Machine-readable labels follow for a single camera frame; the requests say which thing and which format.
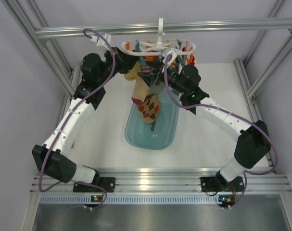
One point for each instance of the beige purple striped sock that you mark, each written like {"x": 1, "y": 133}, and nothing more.
{"x": 141, "y": 90}

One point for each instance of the perforated cable duct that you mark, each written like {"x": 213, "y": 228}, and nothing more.
{"x": 136, "y": 199}

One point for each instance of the beige argyle sock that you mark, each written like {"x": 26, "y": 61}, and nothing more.
{"x": 150, "y": 108}

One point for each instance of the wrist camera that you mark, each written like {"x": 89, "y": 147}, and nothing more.
{"x": 100, "y": 43}
{"x": 167, "y": 56}

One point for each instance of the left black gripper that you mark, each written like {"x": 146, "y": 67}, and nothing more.
{"x": 125, "y": 61}

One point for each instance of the aluminium top crossbar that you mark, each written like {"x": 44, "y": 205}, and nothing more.
{"x": 201, "y": 26}

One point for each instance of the yellow sock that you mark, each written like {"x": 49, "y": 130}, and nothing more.
{"x": 133, "y": 73}

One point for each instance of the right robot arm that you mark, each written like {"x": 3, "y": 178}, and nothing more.
{"x": 252, "y": 139}

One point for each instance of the white round clip hanger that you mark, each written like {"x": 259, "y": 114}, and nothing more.
{"x": 153, "y": 47}

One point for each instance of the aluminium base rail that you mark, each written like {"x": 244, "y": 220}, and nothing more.
{"x": 185, "y": 180}

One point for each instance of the red sock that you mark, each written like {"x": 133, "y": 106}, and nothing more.
{"x": 190, "y": 60}

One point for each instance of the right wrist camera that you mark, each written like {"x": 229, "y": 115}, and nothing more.
{"x": 167, "y": 56}

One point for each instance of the blue transparent tray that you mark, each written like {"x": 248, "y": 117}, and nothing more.
{"x": 155, "y": 136}

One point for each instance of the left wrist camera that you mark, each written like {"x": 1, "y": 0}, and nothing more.
{"x": 100, "y": 43}

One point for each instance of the grey black striped sock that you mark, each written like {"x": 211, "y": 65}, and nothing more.
{"x": 157, "y": 87}

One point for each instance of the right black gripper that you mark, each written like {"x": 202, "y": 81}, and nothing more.
{"x": 151, "y": 77}

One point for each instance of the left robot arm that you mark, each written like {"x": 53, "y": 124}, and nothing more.
{"x": 51, "y": 157}

